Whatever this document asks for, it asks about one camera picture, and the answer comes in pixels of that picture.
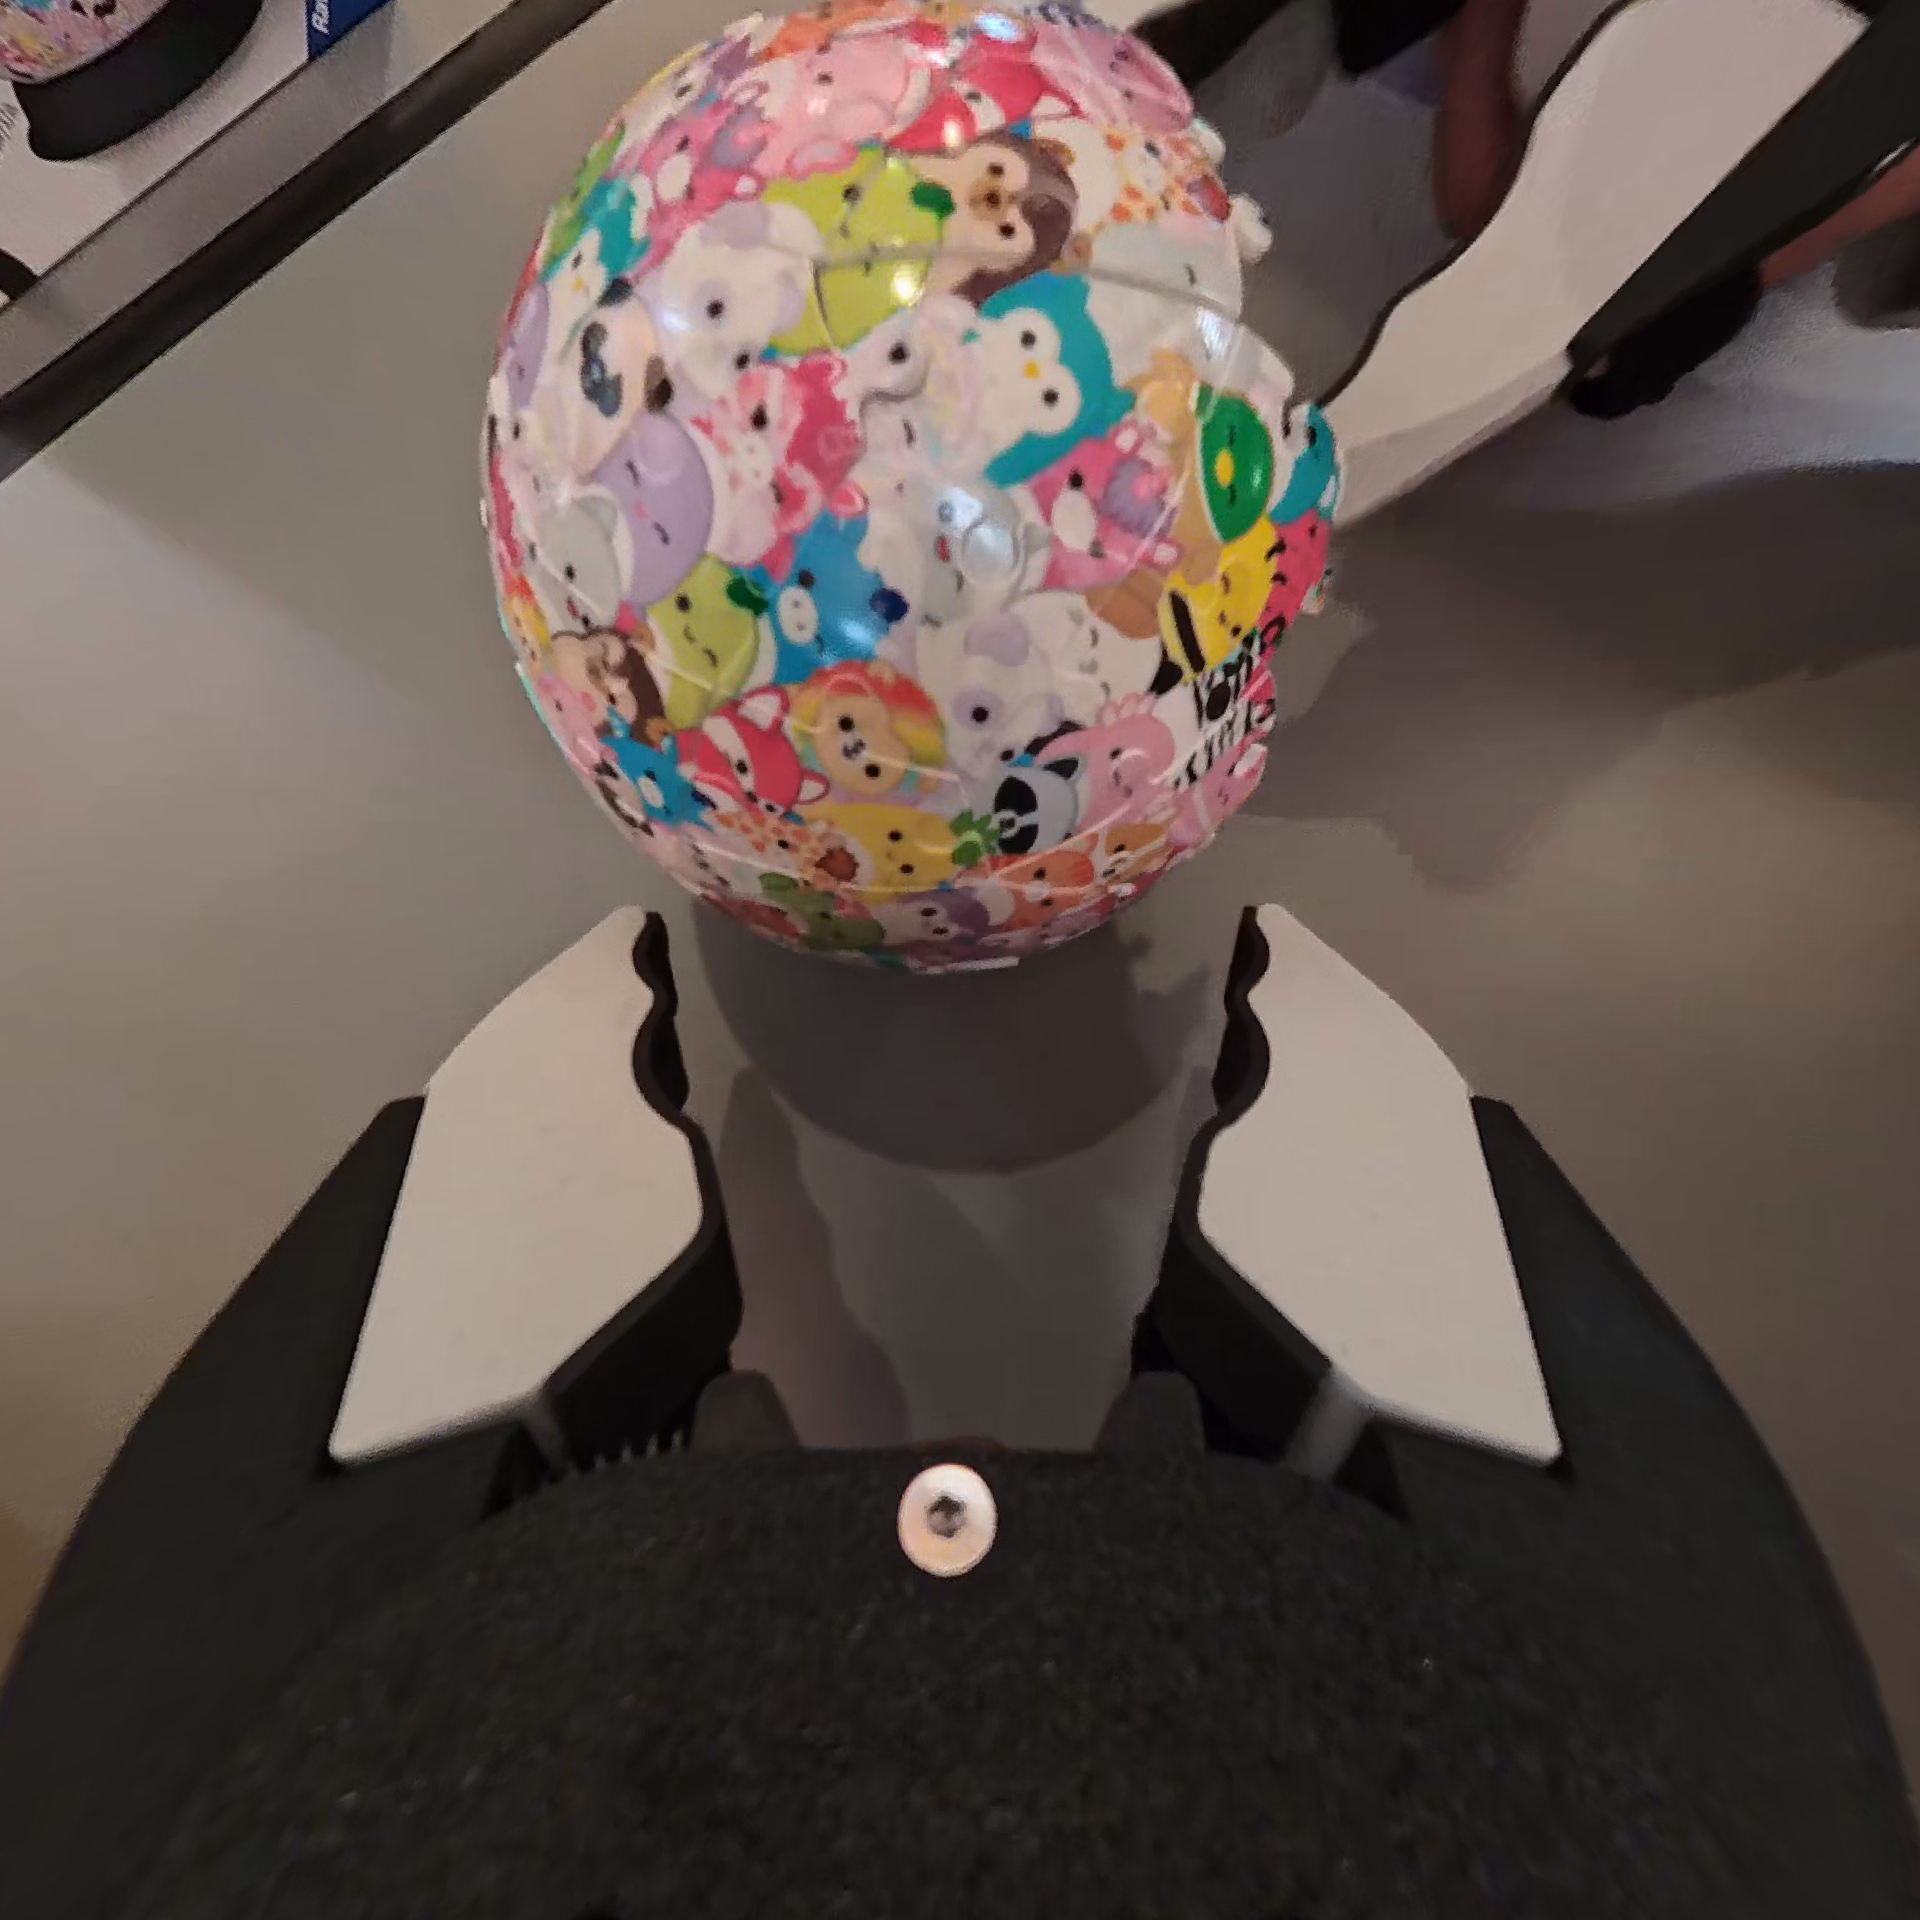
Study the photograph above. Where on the puzzle box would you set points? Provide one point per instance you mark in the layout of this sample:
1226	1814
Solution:
152	92

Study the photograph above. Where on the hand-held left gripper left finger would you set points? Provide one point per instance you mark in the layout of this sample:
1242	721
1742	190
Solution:
510	1259

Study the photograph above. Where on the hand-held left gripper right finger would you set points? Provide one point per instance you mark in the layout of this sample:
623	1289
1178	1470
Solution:
1381	1259

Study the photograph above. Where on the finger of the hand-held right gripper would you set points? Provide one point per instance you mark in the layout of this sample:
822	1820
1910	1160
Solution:
1622	211

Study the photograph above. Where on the colourful puzzle ball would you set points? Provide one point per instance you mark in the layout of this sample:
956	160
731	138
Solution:
902	480

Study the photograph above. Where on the person's right hand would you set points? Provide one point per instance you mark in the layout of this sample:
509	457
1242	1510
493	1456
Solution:
1486	122

